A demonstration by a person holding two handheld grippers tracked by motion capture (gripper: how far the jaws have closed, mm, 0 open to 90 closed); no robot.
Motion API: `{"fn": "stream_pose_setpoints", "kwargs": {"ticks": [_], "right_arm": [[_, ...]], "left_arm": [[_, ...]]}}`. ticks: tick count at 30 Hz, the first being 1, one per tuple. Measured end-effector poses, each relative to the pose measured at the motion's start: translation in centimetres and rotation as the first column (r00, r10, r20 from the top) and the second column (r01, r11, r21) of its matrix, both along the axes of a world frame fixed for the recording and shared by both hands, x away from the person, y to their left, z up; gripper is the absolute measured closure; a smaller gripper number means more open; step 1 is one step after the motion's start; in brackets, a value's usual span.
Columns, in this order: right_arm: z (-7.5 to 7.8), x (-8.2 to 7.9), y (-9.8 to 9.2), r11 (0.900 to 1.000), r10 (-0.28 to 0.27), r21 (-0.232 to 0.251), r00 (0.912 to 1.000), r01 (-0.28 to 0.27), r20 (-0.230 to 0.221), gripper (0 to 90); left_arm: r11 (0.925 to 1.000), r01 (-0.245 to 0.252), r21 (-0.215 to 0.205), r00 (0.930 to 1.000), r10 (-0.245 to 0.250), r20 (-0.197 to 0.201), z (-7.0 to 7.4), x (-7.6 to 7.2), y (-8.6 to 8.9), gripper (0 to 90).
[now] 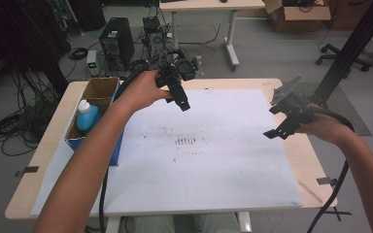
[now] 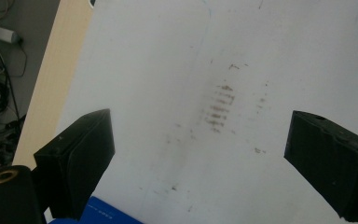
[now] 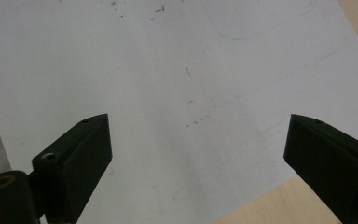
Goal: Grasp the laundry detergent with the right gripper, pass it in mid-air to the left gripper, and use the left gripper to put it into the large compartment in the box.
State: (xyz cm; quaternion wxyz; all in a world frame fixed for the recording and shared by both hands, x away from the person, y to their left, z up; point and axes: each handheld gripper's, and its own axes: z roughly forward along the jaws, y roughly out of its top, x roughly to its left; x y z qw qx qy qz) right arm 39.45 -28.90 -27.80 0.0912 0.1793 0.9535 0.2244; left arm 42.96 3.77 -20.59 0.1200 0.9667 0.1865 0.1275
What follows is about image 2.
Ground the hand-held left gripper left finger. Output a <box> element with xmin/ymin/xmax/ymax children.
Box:
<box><xmin>33</xmin><ymin>107</ymin><xmax>117</xmax><ymax>221</ymax></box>

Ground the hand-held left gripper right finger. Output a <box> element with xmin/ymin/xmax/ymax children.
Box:
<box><xmin>283</xmin><ymin>109</ymin><xmax>358</xmax><ymax>224</ymax></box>

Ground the blue cardboard box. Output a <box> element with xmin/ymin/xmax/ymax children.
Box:
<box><xmin>47</xmin><ymin>195</ymin><xmax>145</xmax><ymax>224</ymax></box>

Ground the white table mat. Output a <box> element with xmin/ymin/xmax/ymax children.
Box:
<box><xmin>42</xmin><ymin>0</ymin><xmax>358</xmax><ymax>224</ymax></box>

